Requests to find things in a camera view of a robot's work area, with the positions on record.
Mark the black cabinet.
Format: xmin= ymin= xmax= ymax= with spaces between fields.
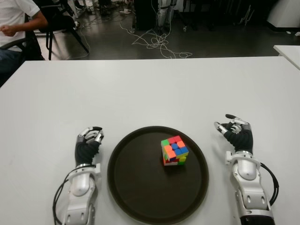
xmin=135 ymin=0 xmax=160 ymax=30

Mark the multicoloured Rubik's cube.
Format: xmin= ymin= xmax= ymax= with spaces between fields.
xmin=160 ymin=135 xmax=189 ymax=166

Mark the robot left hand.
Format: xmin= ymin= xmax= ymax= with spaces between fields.
xmin=75 ymin=126 xmax=105 ymax=166

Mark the dark round plate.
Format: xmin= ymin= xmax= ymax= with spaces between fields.
xmin=107 ymin=125 xmax=209 ymax=224

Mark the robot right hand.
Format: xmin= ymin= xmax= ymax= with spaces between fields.
xmin=213 ymin=114 xmax=254 ymax=154

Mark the white side table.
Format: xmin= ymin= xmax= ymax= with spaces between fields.
xmin=273 ymin=45 xmax=300 ymax=70

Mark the white cabinet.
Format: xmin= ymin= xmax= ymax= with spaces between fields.
xmin=267 ymin=0 xmax=300 ymax=32

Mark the black office chair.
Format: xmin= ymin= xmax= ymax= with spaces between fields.
xmin=38 ymin=0 xmax=90 ymax=60
xmin=0 ymin=14 xmax=45 ymax=61

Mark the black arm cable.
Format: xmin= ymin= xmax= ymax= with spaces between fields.
xmin=52 ymin=166 xmax=78 ymax=225
xmin=260 ymin=163 xmax=280 ymax=207

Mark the person in white shirt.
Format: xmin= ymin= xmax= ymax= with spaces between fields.
xmin=0 ymin=0 xmax=49 ymax=86

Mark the tangled white floor cable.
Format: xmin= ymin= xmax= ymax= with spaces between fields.
xmin=119 ymin=0 xmax=193 ymax=59

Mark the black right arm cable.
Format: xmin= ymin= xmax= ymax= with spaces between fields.
xmin=260 ymin=163 xmax=280 ymax=207

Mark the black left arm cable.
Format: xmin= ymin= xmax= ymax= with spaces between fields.
xmin=52 ymin=166 xmax=78 ymax=225

